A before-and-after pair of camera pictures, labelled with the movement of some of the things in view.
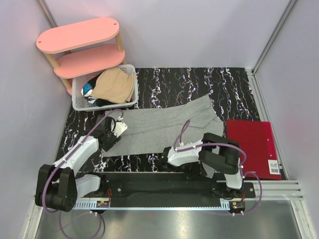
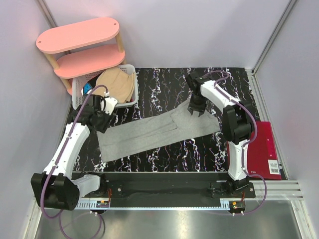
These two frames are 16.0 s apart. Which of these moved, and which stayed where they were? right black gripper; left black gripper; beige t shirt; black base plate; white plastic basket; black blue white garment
Moved: right black gripper; left black gripper
Stayed: black base plate; black blue white garment; white plastic basket; beige t shirt
